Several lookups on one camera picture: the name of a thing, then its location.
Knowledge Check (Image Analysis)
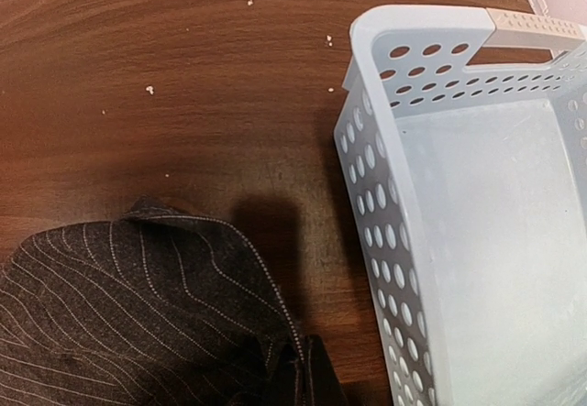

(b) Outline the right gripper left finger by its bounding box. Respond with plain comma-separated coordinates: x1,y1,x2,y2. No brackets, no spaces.
260,345,305,406

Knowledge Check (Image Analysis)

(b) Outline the black pinstriped long sleeve shirt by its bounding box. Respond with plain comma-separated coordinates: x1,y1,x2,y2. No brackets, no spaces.
1,200,305,405

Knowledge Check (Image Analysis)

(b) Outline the light blue perforated plastic basket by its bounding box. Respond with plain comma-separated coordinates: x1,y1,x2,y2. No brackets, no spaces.
334,5,586,405

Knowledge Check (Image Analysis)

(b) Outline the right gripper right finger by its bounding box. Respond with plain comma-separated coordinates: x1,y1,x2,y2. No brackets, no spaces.
304,335,349,406

